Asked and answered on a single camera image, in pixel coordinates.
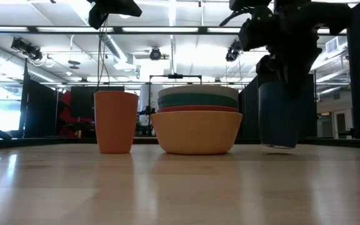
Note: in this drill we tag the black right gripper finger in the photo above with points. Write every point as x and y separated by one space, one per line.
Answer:
267 68
298 75

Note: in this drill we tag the blue cup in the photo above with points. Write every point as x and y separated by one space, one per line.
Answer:
278 118

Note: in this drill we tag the white bowl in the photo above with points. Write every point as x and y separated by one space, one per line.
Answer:
197 89

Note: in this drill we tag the green bowl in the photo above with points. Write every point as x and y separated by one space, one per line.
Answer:
197 100

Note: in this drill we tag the red bowl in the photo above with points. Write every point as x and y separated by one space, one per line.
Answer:
197 109

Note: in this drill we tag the peach orange bowl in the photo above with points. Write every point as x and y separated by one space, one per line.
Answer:
196 132

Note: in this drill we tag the orange cup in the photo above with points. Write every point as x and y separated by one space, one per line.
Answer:
116 122

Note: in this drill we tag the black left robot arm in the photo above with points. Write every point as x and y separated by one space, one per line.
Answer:
114 9

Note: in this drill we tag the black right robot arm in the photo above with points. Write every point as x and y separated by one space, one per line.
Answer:
323 12

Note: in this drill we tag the black ceiling spotlight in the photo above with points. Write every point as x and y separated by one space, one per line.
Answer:
27 48
155 53
233 53

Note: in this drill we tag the white air vent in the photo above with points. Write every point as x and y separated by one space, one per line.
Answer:
332 45

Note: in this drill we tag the black computer monitor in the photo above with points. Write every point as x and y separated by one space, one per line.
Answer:
81 103

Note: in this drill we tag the red chair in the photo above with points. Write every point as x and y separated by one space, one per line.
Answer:
67 118

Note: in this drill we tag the narrow black room partition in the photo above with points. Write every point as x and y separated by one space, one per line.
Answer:
39 106

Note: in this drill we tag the black metal frame stand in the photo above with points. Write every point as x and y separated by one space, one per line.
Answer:
175 76

